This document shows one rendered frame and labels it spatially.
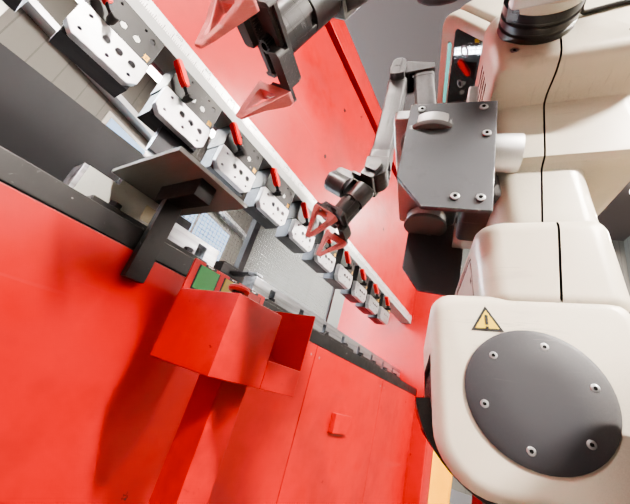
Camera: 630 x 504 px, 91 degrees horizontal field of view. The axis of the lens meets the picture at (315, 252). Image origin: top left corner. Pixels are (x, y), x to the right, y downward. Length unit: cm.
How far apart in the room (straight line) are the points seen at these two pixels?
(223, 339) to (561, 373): 38
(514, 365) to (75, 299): 63
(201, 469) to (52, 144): 112
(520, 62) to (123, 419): 85
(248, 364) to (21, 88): 115
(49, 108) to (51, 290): 86
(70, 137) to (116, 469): 104
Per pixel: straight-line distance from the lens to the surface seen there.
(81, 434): 74
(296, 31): 49
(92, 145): 142
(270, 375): 55
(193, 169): 65
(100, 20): 93
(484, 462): 31
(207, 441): 57
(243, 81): 115
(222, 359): 47
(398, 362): 258
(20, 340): 66
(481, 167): 39
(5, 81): 140
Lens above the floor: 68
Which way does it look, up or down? 23 degrees up
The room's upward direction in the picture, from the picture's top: 17 degrees clockwise
